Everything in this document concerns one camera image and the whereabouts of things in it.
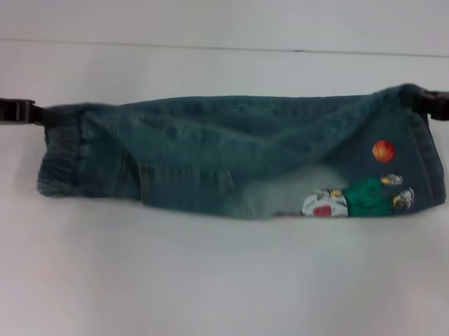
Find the blue denim shorts with embroidery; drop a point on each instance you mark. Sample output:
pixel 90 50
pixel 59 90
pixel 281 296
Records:
pixel 229 157

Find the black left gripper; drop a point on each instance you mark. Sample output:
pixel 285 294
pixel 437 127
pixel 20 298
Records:
pixel 9 109

